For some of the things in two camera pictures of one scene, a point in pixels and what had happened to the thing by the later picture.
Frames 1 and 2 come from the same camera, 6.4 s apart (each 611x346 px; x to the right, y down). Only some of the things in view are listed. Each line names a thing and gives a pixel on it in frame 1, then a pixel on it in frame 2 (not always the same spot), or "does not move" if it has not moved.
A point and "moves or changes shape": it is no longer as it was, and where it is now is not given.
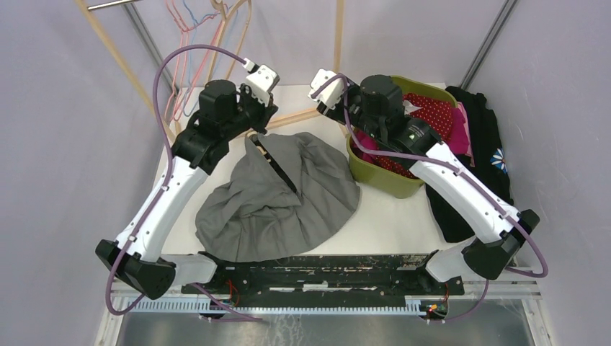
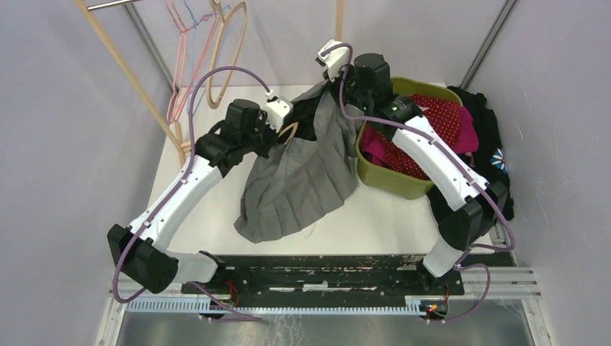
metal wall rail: x=488 y=43 does not move
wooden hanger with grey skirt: x=262 y=151 moves or changes shape
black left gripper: x=266 y=112 to x=272 y=136
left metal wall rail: x=132 y=10 does not move
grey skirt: x=255 y=215 moves or changes shape
